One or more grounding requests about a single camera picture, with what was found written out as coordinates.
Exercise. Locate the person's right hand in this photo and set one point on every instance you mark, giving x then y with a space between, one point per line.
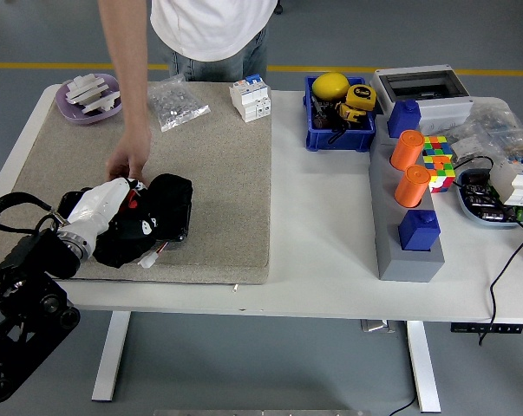
131 156

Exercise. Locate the black printed rag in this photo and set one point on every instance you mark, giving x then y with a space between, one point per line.
170 195

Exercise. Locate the black glossy panel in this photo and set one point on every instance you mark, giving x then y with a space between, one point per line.
178 225

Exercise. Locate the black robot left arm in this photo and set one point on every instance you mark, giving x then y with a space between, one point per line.
31 260

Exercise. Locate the person's right forearm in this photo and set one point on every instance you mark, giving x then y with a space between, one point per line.
128 65

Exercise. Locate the black table control panel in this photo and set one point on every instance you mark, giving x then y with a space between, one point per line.
486 328

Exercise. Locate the clear bag of screws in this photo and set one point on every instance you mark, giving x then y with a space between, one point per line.
176 106

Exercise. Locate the purple shallow bowl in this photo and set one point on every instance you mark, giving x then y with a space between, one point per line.
70 110

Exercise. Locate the stacked white plastic strips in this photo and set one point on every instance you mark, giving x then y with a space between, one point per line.
85 89

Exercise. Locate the grey-brown mat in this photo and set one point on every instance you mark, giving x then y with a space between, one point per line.
226 195

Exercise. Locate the white circuit breaker blue switches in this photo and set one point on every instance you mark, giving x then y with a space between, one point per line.
249 101
517 182

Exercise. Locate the person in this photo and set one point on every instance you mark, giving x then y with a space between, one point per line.
209 26

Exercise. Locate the dark brown tool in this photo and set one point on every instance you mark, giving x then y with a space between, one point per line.
320 118

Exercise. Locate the white table leg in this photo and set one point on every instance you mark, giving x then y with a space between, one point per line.
109 359
423 368

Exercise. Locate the black chair casters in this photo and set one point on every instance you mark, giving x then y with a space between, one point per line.
279 8

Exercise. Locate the yellow lemon-shaped ball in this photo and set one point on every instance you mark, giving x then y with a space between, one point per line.
329 86

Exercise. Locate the blue plastic bin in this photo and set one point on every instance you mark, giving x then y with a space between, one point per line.
342 141

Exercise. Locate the yellow and black tool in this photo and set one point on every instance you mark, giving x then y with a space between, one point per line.
350 113

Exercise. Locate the yellow tape measure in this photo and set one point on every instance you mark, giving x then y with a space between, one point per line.
361 95

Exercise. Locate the blue block with knob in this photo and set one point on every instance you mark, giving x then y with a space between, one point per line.
402 119
418 232

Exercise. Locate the orange cylinder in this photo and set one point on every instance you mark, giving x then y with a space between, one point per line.
411 186
407 149

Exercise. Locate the grey slotted base block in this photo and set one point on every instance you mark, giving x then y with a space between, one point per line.
408 266

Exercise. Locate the silver plate under table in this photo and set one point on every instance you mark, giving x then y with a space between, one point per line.
377 326

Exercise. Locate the multicoloured puzzle cube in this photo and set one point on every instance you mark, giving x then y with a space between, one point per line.
440 167

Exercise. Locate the white electrical distribution box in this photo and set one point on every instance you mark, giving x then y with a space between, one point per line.
443 108

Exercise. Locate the small bag with white part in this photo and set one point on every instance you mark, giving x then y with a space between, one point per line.
467 148

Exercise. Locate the light blue bowl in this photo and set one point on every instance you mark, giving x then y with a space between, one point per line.
482 203

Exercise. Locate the large clear bag of parts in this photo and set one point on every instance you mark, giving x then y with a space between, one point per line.
504 130

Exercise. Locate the white plastic bracket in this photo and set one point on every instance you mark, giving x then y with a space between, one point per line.
102 104

